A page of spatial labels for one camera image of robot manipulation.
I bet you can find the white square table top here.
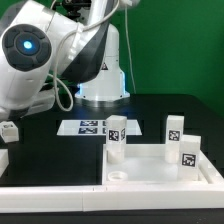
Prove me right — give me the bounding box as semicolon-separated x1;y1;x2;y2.
102;144;224;185

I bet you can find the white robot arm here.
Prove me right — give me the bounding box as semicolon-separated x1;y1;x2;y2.
0;0;140;121

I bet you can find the white marker sheet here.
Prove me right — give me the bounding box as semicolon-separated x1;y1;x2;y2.
57;120;142;136

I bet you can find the white U-shaped obstacle fence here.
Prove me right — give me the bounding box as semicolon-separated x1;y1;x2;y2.
0;148;224;213

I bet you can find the white cable left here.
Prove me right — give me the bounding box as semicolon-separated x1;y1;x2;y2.
124;6;138;95

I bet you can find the grey cable right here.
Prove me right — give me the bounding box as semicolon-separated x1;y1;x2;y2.
46;0;121;113

